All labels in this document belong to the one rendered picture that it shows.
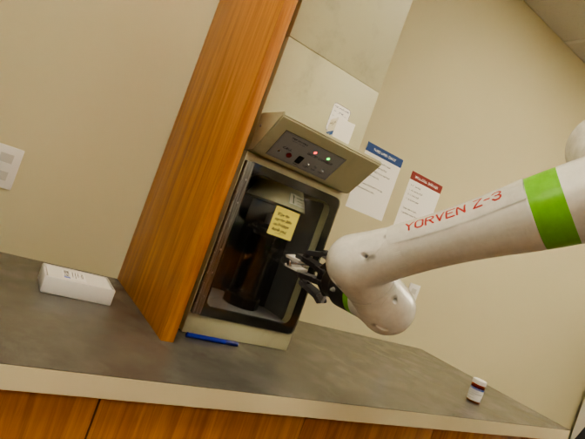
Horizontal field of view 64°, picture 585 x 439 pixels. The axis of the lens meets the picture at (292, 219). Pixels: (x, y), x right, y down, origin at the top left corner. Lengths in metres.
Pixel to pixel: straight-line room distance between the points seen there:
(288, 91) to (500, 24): 1.48
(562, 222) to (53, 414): 0.83
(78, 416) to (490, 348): 2.30
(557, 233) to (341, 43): 0.79
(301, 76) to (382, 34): 0.29
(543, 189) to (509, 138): 1.85
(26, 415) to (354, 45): 1.10
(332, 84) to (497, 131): 1.36
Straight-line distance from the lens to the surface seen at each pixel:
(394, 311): 0.90
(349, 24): 1.35
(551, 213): 0.74
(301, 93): 1.25
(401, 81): 2.05
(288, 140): 1.13
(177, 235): 1.17
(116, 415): 0.94
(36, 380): 0.85
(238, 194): 1.16
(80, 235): 1.53
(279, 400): 1.02
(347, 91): 1.33
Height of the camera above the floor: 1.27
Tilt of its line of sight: 1 degrees up
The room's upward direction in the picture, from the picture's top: 20 degrees clockwise
